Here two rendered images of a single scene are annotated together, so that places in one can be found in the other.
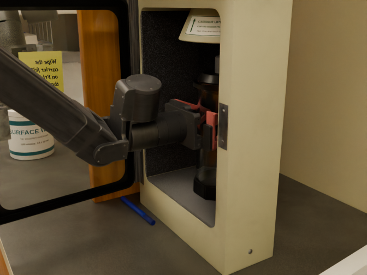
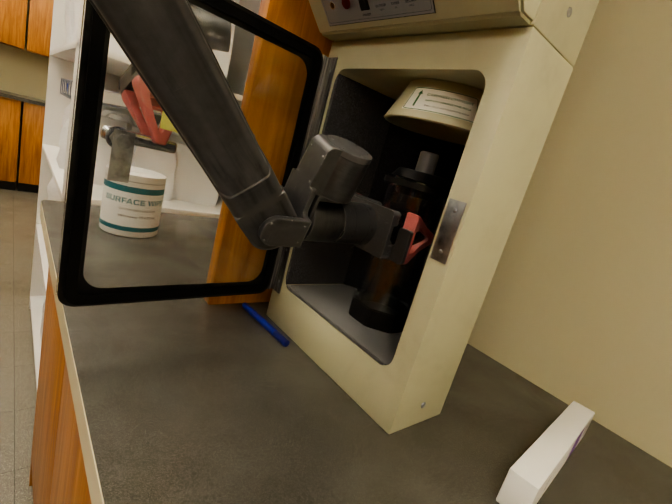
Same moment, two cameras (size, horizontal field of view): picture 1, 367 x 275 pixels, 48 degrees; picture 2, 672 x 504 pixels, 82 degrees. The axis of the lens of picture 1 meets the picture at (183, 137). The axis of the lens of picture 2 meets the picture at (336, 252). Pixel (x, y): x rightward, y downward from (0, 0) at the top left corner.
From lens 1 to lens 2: 0.27 m
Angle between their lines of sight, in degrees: 11
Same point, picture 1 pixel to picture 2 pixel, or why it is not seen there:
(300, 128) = not seen: hidden behind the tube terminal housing
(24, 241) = (104, 337)
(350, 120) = (518, 269)
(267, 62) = (518, 162)
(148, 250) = (282, 379)
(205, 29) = (436, 104)
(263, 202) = (455, 344)
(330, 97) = not seen: hidden behind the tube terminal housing
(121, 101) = (317, 163)
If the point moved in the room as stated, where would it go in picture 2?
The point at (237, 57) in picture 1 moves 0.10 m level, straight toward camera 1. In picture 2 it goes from (498, 139) to (550, 133)
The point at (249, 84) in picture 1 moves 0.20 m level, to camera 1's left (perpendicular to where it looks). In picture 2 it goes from (495, 183) to (318, 133)
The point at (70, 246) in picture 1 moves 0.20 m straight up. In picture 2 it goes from (173, 356) to (199, 211)
